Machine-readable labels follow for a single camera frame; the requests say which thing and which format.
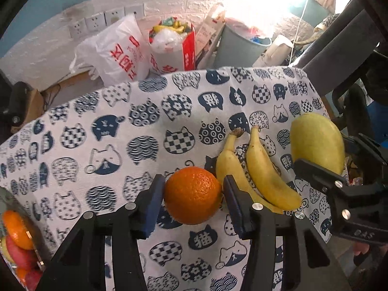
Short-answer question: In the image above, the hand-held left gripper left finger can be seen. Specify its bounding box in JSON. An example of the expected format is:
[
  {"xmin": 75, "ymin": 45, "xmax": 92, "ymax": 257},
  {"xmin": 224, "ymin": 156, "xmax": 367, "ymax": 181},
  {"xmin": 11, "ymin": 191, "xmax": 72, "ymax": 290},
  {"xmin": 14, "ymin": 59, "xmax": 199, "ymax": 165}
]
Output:
[{"xmin": 36, "ymin": 174, "xmax": 167, "ymax": 291}]

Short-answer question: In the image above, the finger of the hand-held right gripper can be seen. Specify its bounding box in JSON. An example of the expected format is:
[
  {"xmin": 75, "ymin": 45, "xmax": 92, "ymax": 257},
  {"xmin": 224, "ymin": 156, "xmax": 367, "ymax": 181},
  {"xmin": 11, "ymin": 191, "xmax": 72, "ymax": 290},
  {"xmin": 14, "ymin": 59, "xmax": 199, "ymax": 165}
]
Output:
[
  {"xmin": 343, "ymin": 133, "xmax": 386, "ymax": 183},
  {"xmin": 293, "ymin": 158, "xmax": 350, "ymax": 216}
]

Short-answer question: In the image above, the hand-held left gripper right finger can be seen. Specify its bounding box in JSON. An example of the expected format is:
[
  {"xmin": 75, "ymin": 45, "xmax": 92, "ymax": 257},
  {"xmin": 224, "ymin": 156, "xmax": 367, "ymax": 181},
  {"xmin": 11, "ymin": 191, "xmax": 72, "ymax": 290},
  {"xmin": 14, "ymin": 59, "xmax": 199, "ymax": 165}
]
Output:
[{"xmin": 223, "ymin": 174, "xmax": 349, "ymax": 291}]

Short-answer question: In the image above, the yellow-green mango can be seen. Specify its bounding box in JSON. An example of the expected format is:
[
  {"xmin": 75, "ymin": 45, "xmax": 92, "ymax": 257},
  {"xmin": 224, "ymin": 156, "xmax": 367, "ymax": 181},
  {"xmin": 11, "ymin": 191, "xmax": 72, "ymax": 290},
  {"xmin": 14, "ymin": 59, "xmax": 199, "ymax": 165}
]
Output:
[{"xmin": 290, "ymin": 112, "xmax": 346, "ymax": 176}]

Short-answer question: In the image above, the large orange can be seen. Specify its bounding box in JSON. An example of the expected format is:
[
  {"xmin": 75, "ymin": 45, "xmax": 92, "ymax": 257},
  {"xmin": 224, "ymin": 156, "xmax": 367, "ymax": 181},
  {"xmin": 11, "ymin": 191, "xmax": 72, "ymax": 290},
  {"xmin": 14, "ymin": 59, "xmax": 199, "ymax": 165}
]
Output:
[{"xmin": 164, "ymin": 167, "xmax": 223, "ymax": 225}]

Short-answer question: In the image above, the orange tangerine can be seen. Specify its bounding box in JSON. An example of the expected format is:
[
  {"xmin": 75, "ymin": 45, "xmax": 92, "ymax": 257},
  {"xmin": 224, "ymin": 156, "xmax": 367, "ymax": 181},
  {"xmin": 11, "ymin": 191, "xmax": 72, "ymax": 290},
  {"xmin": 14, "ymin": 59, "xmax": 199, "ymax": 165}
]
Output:
[
  {"xmin": 2, "ymin": 210, "xmax": 34, "ymax": 251},
  {"xmin": 15, "ymin": 267, "xmax": 31, "ymax": 282}
]

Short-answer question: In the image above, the red apple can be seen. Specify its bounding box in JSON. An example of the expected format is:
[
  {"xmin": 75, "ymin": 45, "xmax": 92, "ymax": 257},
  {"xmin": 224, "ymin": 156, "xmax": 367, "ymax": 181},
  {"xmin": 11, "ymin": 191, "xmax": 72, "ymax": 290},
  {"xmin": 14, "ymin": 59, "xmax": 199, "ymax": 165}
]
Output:
[
  {"xmin": 26, "ymin": 268, "xmax": 43, "ymax": 291},
  {"xmin": 4, "ymin": 235, "xmax": 38, "ymax": 270}
]

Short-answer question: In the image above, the clear glass bowl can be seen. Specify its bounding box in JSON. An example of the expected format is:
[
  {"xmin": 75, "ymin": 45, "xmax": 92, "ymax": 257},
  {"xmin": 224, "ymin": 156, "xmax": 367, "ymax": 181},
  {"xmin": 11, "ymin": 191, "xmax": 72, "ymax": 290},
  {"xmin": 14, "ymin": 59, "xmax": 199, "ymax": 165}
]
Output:
[{"xmin": 0, "ymin": 188, "xmax": 46, "ymax": 291}]

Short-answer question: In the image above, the person's right hand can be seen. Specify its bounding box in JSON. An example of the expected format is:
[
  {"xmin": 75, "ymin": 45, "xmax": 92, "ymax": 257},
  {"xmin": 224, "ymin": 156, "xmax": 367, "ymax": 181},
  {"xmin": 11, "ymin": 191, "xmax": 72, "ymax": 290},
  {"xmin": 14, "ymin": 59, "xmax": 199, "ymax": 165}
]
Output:
[{"xmin": 352, "ymin": 242, "xmax": 372, "ymax": 258}]

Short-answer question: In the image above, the yellow banana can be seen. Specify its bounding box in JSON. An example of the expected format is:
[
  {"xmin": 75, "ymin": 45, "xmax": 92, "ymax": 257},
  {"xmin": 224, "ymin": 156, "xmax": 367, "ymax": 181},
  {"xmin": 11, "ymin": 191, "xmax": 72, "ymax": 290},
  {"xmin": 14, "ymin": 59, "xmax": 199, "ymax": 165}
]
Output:
[
  {"xmin": 216, "ymin": 128, "xmax": 284, "ymax": 214},
  {"xmin": 246, "ymin": 125, "xmax": 303, "ymax": 211}
]

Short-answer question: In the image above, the black chair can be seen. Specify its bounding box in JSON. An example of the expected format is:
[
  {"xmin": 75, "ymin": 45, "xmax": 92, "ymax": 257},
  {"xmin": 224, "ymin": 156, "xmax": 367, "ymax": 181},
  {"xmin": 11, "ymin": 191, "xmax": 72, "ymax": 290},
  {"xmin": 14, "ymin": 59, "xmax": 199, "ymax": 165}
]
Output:
[{"xmin": 332, "ymin": 83, "xmax": 373, "ymax": 137}]

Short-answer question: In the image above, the cat print tablecloth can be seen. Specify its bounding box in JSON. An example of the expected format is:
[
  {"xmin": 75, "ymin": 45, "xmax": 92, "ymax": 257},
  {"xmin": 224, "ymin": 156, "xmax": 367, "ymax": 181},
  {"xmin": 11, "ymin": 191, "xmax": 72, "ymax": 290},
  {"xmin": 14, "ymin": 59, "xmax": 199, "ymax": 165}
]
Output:
[{"xmin": 0, "ymin": 66, "xmax": 349, "ymax": 291}]

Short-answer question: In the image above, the red white paper bag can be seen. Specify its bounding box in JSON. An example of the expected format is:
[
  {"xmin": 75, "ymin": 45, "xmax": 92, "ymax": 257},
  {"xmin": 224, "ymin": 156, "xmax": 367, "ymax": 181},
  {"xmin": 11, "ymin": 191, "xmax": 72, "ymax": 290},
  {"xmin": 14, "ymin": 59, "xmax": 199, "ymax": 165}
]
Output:
[{"xmin": 148, "ymin": 16, "xmax": 197, "ymax": 75}]

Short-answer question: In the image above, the grey bin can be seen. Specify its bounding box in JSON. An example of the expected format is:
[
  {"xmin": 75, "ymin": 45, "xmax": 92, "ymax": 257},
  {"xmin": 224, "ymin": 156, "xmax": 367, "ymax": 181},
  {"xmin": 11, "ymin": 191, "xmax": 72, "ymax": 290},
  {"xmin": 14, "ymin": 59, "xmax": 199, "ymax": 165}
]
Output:
[{"xmin": 214, "ymin": 21, "xmax": 273, "ymax": 69}]

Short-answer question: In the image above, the brown cardboard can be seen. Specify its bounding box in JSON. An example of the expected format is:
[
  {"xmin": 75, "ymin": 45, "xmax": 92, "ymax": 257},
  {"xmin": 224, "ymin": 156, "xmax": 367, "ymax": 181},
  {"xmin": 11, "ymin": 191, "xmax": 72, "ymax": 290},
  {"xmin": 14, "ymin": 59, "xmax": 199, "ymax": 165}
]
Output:
[{"xmin": 12, "ymin": 88, "xmax": 46, "ymax": 134}]

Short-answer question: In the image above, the white plastic bag red print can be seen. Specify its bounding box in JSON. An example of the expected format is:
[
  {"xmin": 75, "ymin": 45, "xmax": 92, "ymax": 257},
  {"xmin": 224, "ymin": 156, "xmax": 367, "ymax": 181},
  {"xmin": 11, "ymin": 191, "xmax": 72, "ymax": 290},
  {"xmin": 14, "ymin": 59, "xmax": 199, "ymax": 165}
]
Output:
[{"xmin": 70, "ymin": 14, "xmax": 149, "ymax": 84}]

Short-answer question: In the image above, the black object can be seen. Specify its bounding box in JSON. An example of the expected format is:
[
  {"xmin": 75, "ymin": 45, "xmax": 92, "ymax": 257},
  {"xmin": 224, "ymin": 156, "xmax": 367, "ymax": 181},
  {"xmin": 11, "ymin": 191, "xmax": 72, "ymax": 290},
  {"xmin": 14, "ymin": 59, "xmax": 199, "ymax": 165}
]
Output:
[{"xmin": 0, "ymin": 73, "xmax": 34, "ymax": 128}]

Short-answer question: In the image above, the white cardboard carton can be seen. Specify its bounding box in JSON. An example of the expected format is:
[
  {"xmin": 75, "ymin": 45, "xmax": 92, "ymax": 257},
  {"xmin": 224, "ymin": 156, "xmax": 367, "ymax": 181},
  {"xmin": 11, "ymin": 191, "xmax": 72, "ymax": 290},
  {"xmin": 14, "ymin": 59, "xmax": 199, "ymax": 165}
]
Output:
[{"xmin": 195, "ymin": 2, "xmax": 226, "ymax": 69}]

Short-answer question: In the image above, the white cable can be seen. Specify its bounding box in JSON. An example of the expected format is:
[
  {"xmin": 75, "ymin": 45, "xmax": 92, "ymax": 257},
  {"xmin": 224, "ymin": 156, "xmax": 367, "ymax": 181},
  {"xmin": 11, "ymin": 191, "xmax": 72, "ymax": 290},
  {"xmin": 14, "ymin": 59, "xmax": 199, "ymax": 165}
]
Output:
[{"xmin": 289, "ymin": 0, "xmax": 313, "ymax": 65}]

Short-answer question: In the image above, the white wall socket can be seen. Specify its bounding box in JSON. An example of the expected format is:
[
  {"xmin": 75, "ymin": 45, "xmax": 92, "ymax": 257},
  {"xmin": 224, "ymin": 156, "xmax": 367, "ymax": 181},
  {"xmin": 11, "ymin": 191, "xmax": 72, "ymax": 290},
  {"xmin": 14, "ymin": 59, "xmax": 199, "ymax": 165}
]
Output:
[
  {"xmin": 124, "ymin": 4, "xmax": 144, "ymax": 20},
  {"xmin": 68, "ymin": 18, "xmax": 87, "ymax": 38},
  {"xmin": 85, "ymin": 13, "xmax": 106, "ymax": 32},
  {"xmin": 105, "ymin": 8, "xmax": 125, "ymax": 26}
]

